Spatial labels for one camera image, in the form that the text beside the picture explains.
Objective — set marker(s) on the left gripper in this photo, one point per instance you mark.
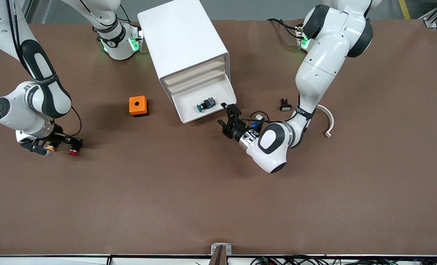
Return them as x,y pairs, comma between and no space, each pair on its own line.
237,130

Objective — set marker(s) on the red push button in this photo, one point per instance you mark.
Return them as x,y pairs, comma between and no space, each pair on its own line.
74,152

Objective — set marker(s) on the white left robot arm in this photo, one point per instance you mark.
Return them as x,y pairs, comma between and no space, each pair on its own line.
321,66

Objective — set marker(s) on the white plastic drawer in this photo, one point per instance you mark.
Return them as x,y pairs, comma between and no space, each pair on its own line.
196,78
203,67
189,106

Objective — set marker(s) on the metal base connector box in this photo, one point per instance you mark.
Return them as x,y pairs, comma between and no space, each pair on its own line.
300,36
137,38

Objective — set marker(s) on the brown post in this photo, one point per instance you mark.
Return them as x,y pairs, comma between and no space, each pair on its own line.
218,257

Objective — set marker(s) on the grey metal bracket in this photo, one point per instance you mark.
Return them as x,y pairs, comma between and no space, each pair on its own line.
229,247

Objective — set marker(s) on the white curved plastic clamp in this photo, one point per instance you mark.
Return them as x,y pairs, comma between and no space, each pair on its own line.
332,121

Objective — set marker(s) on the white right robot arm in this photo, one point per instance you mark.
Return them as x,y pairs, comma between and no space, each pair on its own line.
49,99

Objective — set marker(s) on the white square push button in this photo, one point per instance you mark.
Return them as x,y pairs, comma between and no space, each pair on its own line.
285,108

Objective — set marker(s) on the yellow push button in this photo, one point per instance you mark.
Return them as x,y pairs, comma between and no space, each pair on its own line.
50,148

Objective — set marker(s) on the orange box with hole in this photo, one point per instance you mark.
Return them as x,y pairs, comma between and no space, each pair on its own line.
137,105

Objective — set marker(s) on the brown table mat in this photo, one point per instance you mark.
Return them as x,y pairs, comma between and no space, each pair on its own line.
218,202

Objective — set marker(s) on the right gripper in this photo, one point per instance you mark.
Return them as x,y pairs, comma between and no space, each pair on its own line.
59,136

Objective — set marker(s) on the green push button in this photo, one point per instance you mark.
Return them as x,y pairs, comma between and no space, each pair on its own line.
205,104

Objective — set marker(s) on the white drawer cabinet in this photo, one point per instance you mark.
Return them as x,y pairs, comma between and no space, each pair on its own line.
178,36

